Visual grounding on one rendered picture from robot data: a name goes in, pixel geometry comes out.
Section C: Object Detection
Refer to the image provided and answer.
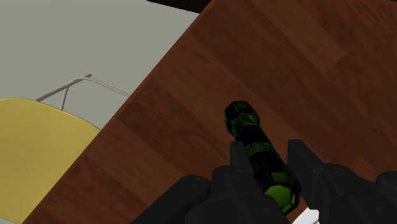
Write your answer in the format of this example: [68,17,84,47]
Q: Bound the brown wooden table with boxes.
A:
[21,0,397,224]

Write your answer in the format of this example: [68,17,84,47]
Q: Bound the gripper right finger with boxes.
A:
[287,139,397,224]

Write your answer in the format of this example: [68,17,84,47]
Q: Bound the yellow chair with metal legs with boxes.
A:
[0,73,129,224]

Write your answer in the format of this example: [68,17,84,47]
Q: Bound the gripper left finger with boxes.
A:
[131,141,291,224]

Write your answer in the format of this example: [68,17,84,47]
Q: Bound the green and black bottle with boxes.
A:
[224,100,302,216]

